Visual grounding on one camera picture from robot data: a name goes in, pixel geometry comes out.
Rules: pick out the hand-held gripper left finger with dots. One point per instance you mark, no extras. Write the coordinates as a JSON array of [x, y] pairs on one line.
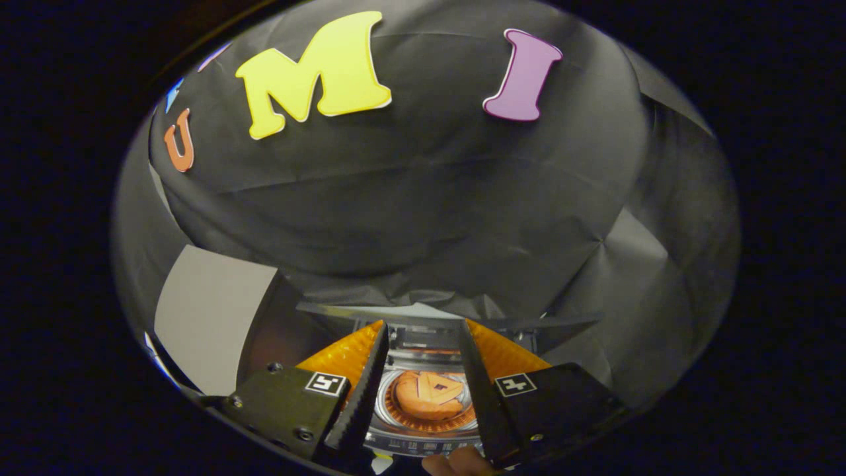
[[360, 396]]

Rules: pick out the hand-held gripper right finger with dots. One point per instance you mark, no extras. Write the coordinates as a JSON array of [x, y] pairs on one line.
[[486, 396]]

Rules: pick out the orange polo shirt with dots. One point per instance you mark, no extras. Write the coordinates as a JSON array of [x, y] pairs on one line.
[[429, 396]]

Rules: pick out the grey washing machine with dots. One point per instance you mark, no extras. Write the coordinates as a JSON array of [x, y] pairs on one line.
[[423, 433]]

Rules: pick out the dark washing machine lid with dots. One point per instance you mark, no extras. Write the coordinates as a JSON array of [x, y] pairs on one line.
[[423, 313]]

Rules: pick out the white and blue papers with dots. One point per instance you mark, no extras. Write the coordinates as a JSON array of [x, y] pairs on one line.
[[158, 360]]

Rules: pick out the black backdrop cloth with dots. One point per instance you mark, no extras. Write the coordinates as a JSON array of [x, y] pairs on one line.
[[423, 198]]

